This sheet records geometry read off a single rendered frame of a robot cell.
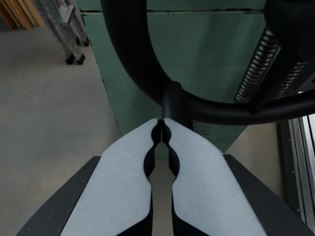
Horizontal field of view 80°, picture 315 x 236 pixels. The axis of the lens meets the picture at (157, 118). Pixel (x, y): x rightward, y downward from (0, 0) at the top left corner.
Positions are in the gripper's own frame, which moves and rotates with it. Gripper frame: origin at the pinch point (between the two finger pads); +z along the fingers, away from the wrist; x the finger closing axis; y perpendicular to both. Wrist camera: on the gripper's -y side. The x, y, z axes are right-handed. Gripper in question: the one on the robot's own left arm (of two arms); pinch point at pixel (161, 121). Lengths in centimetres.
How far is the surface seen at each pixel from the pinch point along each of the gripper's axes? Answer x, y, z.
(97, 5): -9.3, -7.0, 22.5
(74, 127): -46, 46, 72
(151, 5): -1.2, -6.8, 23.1
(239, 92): 12.0, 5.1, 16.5
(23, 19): -97, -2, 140
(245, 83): 12.1, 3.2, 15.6
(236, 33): 13.8, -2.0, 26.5
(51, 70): -69, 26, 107
